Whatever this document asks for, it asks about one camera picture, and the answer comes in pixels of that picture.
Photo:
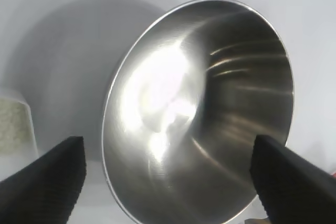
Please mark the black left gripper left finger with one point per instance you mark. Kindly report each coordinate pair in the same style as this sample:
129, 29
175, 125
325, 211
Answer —
47, 187

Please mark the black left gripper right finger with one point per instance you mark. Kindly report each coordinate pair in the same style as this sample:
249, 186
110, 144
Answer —
288, 190

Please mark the stainless steel mixing bowl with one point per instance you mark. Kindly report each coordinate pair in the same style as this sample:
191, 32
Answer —
197, 103

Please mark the clear plastic measuring cup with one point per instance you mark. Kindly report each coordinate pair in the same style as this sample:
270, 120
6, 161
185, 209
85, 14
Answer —
30, 129

